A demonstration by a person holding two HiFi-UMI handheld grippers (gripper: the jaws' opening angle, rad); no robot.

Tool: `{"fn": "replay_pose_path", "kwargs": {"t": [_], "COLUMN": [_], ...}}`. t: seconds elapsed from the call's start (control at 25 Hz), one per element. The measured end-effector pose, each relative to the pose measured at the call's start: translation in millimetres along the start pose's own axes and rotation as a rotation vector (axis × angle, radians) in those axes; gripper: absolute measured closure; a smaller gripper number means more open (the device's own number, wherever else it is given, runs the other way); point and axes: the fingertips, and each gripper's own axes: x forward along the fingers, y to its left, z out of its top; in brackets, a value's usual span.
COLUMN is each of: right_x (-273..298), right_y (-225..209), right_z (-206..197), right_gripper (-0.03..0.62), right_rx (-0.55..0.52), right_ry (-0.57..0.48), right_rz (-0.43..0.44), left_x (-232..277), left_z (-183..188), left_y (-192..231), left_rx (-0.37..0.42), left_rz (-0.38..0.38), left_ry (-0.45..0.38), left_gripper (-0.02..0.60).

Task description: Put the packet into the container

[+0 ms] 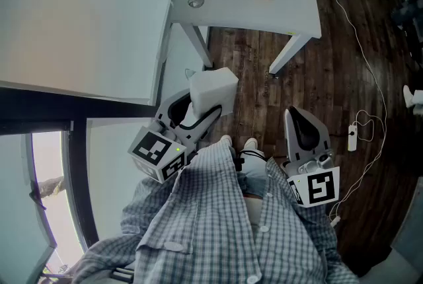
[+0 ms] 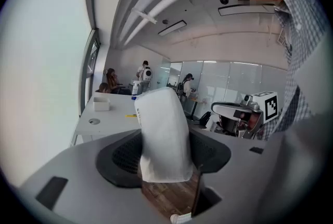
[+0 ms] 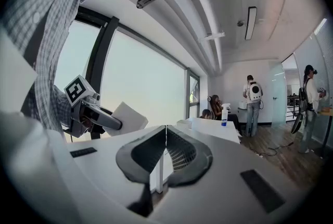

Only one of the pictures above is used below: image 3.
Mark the person's left hand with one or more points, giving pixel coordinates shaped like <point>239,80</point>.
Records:
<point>86,124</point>

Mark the white rectangular block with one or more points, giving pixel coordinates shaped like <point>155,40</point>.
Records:
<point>130,116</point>

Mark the person's left forearm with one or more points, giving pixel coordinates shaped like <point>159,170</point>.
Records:
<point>49,105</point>

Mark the frosted glass door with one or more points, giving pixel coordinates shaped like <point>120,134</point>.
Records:
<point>278,92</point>

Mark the metal railing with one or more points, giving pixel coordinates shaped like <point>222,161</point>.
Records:
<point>291,109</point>

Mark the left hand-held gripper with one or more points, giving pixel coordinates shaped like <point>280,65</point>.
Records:
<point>76,91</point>

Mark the black-framed ceiling lamp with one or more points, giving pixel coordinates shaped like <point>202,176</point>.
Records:
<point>251,22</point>

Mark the white ceiling bracket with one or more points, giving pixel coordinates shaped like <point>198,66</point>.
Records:
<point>212,36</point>

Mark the person's plaid shirt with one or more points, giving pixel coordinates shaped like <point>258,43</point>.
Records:
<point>39,9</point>

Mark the white spray bottle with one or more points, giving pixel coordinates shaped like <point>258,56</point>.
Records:
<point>225,116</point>

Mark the round ceiling sensor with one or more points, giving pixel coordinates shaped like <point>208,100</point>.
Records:
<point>240,23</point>

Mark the black window frame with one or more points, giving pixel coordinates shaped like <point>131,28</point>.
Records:
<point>100,61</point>

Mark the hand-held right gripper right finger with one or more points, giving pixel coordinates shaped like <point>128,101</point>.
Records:
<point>203,160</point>

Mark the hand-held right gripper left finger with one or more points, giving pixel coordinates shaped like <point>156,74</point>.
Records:
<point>125,157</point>

